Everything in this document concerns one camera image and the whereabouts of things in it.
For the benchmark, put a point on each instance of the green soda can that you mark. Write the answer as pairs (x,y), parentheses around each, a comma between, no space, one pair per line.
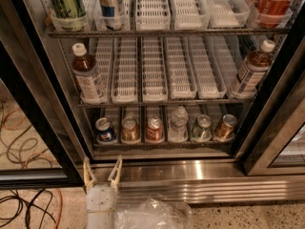
(201,130)

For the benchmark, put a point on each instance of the brown gold soda can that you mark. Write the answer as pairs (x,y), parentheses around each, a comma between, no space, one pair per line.
(130,133)

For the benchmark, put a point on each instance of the red coca-cola can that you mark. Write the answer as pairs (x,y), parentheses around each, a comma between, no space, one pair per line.
(270,13)

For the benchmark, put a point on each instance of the blue beige tall can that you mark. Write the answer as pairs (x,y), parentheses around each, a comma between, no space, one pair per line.
(113,13)

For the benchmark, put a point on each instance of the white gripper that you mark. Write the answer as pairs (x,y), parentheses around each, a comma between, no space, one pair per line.
(101,197)

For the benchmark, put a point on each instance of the left tea bottle white cap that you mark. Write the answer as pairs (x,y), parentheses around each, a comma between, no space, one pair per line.
(88,75)

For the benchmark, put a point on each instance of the clear plastic bin with bag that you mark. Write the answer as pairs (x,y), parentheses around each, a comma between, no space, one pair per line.
(154,214)

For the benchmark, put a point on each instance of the glass fridge door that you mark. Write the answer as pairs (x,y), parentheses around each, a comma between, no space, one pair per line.
(34,70)
(278,113)

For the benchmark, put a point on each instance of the red soda can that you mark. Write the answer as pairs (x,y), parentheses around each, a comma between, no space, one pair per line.
(154,130)

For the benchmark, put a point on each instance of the clear water bottle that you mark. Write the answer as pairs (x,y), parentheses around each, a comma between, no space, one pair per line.
(177,132)

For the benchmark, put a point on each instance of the steel fridge bottom grille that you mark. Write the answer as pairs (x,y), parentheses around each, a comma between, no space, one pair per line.
(198,182)

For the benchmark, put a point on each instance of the blue pepsi can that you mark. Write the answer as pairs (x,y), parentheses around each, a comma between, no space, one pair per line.
(105,131)

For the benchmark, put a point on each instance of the left glass fridge door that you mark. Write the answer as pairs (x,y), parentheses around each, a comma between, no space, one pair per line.
(34,70)

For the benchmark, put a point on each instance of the right glass fridge door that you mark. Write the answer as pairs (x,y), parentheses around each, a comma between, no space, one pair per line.
(278,113)

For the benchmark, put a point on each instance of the tea bottle white cap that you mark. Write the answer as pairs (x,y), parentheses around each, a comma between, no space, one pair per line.
(88,75)
(252,70)

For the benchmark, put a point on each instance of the green tall can top shelf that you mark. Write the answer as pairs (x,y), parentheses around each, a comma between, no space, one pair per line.
(69,14)

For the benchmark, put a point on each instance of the right tea bottle white cap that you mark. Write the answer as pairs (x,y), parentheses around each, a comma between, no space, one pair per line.
(252,70)

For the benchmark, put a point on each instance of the orange gold soda can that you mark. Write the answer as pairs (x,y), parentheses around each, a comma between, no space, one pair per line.
(224,131)

